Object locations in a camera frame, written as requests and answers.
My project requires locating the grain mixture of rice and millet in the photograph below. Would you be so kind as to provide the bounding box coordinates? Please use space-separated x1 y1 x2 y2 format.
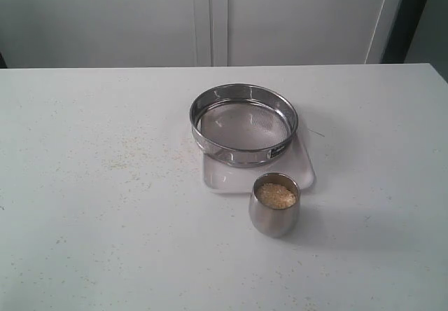
255 183 297 209

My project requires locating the stainless steel cup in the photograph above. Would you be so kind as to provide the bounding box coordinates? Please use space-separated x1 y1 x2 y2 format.
248 172 300 238

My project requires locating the round stainless steel sieve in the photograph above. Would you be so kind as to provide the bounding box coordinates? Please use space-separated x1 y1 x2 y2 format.
189 83 298 167

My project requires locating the white square plastic tray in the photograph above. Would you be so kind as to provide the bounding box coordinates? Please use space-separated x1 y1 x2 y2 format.
202 136 316 195

